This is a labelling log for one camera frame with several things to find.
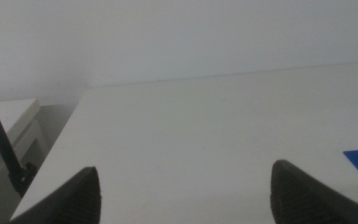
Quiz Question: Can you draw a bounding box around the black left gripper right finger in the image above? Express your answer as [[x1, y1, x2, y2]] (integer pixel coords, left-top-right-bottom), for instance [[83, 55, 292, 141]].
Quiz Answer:
[[269, 159, 358, 224]]

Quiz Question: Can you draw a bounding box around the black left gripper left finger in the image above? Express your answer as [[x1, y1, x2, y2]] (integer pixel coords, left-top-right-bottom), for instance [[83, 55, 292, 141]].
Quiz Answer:
[[9, 166, 102, 224]]

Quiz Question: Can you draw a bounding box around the white side cabinet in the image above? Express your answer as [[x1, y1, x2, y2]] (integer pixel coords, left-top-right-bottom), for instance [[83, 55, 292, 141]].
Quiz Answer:
[[0, 98, 49, 224]]

